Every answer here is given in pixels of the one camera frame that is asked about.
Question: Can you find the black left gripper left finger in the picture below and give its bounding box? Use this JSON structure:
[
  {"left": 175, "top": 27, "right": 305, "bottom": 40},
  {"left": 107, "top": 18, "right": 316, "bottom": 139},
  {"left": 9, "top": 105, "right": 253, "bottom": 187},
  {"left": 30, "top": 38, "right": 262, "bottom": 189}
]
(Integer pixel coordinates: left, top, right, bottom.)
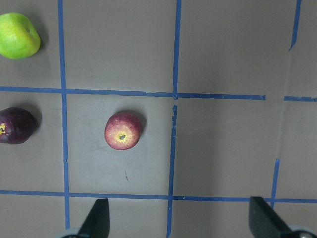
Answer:
[{"left": 77, "top": 198, "right": 110, "bottom": 238}]

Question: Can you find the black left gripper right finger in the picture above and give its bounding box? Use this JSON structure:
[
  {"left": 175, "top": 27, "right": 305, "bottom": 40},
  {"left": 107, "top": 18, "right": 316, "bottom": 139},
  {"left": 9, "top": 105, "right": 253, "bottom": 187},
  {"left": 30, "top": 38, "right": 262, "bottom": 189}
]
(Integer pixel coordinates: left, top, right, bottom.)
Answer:
[{"left": 249, "top": 196, "right": 293, "bottom": 238}]

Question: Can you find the red yellow apple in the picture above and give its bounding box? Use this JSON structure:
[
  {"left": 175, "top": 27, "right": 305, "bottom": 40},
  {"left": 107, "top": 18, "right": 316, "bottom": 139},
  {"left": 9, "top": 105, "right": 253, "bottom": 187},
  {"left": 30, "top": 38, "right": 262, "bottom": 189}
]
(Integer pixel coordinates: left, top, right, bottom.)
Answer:
[{"left": 105, "top": 112, "right": 143, "bottom": 150}]

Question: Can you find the dark red apple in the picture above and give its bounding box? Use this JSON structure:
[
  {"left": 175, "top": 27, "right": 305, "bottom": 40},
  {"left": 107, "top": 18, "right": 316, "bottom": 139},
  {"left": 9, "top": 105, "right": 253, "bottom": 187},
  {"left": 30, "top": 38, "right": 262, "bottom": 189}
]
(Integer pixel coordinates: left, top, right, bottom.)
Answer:
[{"left": 0, "top": 107, "right": 37, "bottom": 144}]

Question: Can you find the green apple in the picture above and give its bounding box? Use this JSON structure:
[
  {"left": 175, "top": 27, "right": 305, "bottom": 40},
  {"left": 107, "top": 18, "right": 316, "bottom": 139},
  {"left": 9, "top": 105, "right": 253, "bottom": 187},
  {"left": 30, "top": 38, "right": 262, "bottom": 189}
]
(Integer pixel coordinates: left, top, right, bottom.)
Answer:
[{"left": 0, "top": 12, "right": 41, "bottom": 60}]

